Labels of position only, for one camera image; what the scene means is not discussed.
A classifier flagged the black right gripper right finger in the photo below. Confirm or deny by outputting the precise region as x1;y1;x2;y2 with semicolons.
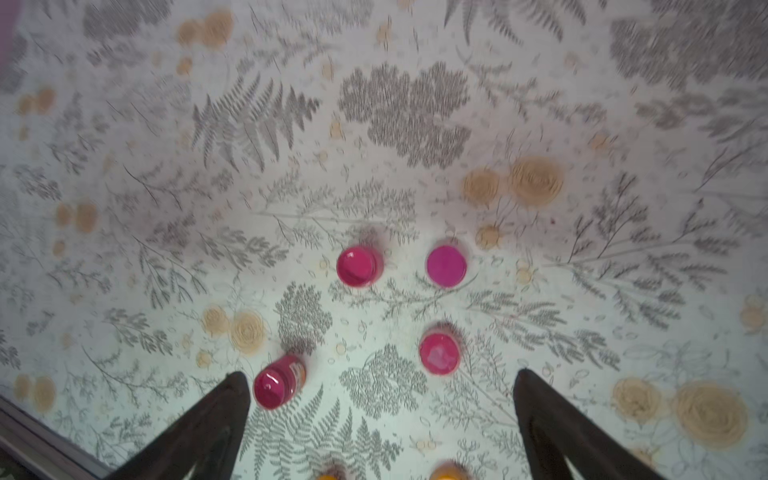
513;369;660;480

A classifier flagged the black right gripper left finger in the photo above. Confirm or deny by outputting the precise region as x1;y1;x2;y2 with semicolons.
108;372;250;480

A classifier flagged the magenta paint jar with label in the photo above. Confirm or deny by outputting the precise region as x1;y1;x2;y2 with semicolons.
253;354;306;410

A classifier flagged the magenta jar lid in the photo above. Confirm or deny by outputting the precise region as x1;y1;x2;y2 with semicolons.
426;244;468;288
419;329;462;376

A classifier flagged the orange jar lid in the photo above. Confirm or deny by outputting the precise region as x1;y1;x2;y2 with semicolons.
429;461;469;480

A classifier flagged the orange paint jar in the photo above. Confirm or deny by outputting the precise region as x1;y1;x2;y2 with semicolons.
315;468;346;480

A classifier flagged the open magenta paint jar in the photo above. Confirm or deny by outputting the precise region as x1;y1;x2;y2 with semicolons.
336;245;384;288

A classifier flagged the floral patterned table mat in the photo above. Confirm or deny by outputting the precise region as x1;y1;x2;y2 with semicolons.
1;1;767;479

